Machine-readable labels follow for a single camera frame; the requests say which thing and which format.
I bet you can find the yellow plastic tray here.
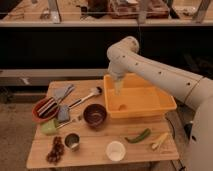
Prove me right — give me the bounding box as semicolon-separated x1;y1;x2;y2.
103;73;177;118

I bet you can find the bunch of dark grapes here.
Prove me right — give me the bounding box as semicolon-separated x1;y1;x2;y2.
46;136;64;164

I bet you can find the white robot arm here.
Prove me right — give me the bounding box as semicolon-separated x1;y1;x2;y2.
107;36;213;171

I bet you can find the grey spatula lower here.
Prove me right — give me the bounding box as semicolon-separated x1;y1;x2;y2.
57;105;70;123

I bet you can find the striped item in bowl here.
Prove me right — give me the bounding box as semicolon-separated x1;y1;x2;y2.
37;98;57;118

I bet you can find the grey spatula upper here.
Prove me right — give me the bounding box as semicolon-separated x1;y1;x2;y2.
53;84;75;103

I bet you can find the grey spatula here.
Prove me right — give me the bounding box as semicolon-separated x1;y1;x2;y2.
53;84;75;103
57;105;70;123

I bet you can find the red bowl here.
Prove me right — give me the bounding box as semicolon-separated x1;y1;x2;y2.
32;98;59;123

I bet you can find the green pepper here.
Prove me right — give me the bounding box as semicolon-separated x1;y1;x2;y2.
125;128;151;144

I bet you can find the dark brown bowl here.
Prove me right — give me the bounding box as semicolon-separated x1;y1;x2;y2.
83;104;107;128

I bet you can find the small metal cup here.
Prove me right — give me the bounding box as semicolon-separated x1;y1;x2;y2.
64;133;80;151

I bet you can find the yellow corn piece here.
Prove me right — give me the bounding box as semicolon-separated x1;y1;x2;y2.
151;133;168;150

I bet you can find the white round cup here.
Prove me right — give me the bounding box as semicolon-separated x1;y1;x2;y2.
106;141;126;162

